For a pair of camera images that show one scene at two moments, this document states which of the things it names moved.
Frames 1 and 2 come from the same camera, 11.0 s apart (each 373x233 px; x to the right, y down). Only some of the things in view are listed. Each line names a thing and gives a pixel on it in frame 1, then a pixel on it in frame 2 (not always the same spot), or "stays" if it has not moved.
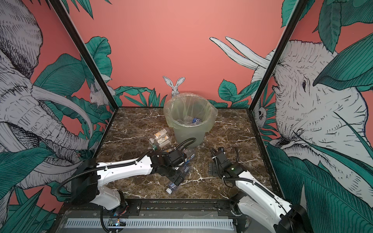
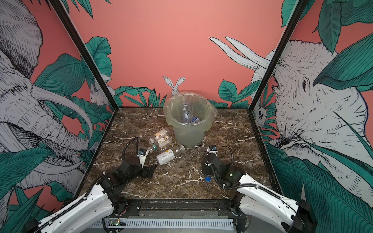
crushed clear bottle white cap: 172,187 -> 186,115
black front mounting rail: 159,208 stays
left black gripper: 176,179 -> 145,174
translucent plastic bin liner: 190,110 stays
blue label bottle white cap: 194,120 stays
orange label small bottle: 160,133 stays
